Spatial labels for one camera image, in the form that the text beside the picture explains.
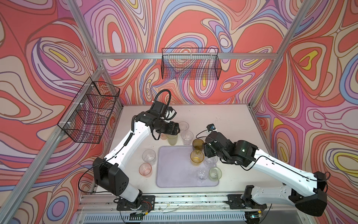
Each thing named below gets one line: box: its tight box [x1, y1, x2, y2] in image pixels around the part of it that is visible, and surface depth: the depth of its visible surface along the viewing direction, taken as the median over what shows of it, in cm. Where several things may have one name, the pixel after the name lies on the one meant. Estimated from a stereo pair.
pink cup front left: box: [138, 162, 153, 178], surface depth 82 cm
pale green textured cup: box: [208, 166, 223, 182], surface depth 82 cm
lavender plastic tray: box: [156, 145, 220, 188], surface depth 86 cm
